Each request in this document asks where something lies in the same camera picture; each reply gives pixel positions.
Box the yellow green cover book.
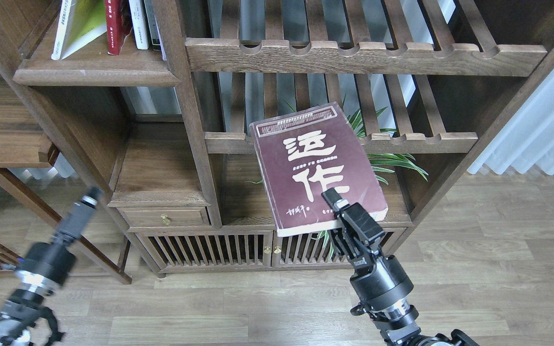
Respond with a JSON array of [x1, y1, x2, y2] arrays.
[[51, 0, 106, 61]]

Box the dark wooden bookshelf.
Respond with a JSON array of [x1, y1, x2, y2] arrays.
[[0, 0, 554, 274]]

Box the dark red book white characters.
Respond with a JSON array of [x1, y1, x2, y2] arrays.
[[249, 101, 389, 238]]

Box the dark upright book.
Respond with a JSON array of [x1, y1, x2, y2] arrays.
[[144, 0, 162, 51]]

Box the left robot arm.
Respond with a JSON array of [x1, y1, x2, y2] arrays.
[[0, 186, 102, 346]]

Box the wooden side furniture left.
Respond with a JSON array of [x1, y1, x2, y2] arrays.
[[0, 75, 60, 273]]

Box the red cover book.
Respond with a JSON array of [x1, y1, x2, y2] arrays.
[[104, 0, 132, 56]]

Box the white curtain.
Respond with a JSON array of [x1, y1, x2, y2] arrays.
[[468, 68, 554, 175]]

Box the white upright book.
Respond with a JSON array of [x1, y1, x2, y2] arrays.
[[129, 0, 150, 50]]

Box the green spider plant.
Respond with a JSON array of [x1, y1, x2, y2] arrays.
[[246, 99, 429, 260]]

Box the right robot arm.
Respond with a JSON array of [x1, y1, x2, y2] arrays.
[[322, 188, 476, 346]]

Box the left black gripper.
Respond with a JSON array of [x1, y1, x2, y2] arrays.
[[14, 186, 102, 296]]

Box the brass cabinet door knobs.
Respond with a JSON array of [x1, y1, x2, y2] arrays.
[[263, 246, 281, 254]]

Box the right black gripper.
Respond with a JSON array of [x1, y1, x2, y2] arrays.
[[321, 188, 413, 315]]

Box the brass drawer knob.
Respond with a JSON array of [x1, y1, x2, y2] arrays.
[[160, 214, 171, 225]]

